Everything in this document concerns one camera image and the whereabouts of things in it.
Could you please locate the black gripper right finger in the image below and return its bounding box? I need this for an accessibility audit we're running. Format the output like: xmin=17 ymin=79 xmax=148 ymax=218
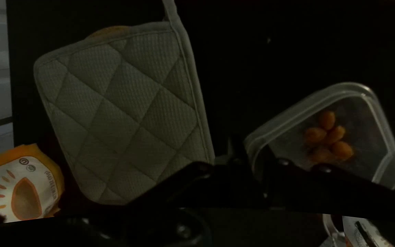
xmin=251 ymin=143 xmax=395 ymax=247

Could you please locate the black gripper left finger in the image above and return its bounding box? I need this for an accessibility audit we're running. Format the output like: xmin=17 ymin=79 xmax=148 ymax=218
xmin=114 ymin=134 xmax=263 ymax=247

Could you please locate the clear plastic food container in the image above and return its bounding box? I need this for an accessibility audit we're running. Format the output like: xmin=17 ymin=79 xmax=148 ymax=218
xmin=243 ymin=80 xmax=395 ymax=191

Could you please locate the orange white snack packet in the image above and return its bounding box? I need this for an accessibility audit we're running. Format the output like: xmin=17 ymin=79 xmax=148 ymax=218
xmin=0 ymin=142 xmax=66 ymax=224

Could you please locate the grey quilted pot holder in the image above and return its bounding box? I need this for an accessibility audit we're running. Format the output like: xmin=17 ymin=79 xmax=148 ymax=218
xmin=32 ymin=0 xmax=217 ymax=207

